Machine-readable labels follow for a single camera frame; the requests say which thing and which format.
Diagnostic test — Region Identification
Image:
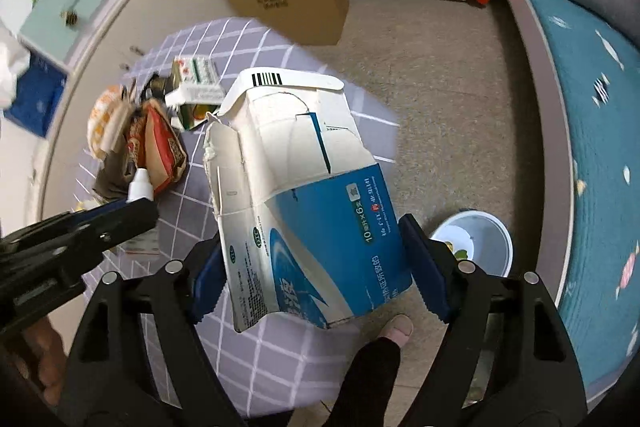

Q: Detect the person's foot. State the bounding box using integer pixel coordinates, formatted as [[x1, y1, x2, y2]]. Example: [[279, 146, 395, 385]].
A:
[[327, 314, 415, 427]]

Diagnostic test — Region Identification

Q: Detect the brown wrapper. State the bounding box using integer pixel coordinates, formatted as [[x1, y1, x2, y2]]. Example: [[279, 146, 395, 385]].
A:
[[95, 147, 136, 202]]

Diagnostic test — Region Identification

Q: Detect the white green carton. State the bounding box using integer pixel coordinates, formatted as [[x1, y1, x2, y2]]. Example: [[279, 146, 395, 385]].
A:
[[164, 84, 224, 131]]

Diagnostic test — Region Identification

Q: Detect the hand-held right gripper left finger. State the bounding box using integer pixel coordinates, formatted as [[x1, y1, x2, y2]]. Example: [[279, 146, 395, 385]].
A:
[[59, 232, 246, 427]]

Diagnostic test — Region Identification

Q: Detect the small white plastic bottle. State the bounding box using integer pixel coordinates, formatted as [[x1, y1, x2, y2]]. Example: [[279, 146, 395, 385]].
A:
[[127, 168, 155, 202]]

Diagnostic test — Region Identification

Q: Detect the light blue trash bin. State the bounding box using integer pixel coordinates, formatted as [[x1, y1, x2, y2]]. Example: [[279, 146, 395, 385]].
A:
[[429, 211, 514, 280]]

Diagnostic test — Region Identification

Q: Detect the blue bag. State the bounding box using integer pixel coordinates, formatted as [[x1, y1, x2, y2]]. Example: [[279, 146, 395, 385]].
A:
[[5, 52, 68, 138]]

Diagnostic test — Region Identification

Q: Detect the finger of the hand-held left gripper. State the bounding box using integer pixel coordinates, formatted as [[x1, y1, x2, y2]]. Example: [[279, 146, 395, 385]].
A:
[[64, 198, 159, 254], [75, 201, 128, 214]]

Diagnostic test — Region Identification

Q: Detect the red snack packet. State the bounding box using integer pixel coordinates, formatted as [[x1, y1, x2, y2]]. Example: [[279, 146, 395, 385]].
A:
[[125, 102, 188, 198]]

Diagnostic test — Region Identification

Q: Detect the orange white snack wrapper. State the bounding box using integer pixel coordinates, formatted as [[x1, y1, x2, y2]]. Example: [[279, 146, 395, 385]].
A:
[[87, 86, 133, 158]]

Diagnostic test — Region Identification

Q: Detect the purple checked table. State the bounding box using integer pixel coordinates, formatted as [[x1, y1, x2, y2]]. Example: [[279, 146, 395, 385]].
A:
[[70, 17, 401, 418]]

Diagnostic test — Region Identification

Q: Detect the blue white carton box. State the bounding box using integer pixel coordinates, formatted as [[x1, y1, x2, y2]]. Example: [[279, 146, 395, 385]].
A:
[[202, 68, 416, 334]]

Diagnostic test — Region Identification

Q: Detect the person's left hand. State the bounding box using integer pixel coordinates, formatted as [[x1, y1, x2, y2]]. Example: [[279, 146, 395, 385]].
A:
[[25, 317, 68, 408]]

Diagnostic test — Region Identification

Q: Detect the white paper slip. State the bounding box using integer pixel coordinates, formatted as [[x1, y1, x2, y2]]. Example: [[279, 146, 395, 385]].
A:
[[122, 234, 161, 255]]

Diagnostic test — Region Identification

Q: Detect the green white medicine box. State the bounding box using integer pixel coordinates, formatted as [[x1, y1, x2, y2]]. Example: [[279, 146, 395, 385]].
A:
[[172, 56, 219, 88]]

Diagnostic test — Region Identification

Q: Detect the dark wrapper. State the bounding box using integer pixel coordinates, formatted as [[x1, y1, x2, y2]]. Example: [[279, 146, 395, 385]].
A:
[[142, 74, 173, 102]]

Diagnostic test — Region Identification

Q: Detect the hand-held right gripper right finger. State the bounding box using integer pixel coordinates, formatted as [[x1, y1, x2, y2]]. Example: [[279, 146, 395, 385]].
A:
[[399, 213, 590, 427]]

